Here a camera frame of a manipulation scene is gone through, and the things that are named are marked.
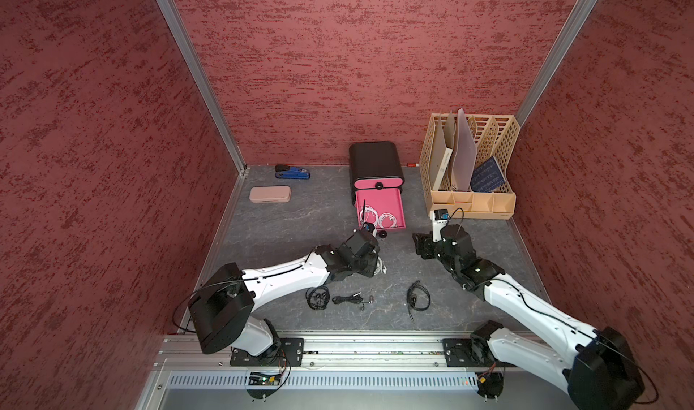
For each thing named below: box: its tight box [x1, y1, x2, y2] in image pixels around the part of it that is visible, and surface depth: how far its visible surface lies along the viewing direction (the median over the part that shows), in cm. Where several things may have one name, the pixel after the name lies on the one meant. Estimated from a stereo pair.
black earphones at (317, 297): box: [304, 285, 330, 311], surface depth 85 cm
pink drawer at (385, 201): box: [354, 187, 407, 230], surface depth 101 cm
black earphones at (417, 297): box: [406, 279, 432, 320], surface depth 86 cm
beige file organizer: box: [419, 112, 521, 220], surface depth 105 cm
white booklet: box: [431, 147, 454, 191], surface depth 92 cm
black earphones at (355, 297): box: [331, 291, 373, 311], surface depth 85 cm
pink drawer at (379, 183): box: [353, 177, 405, 191], surface depth 97 cm
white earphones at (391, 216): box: [377, 212, 398, 229], surface depth 99 cm
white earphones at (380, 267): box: [374, 256, 388, 276], surface depth 84 cm
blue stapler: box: [274, 163, 311, 180], surface depth 118 cm
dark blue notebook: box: [469, 155, 507, 193], surface depth 105 cm
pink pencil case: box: [248, 186, 292, 204], surface depth 112 cm
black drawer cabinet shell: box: [348, 140, 405, 199], surface depth 106 cm
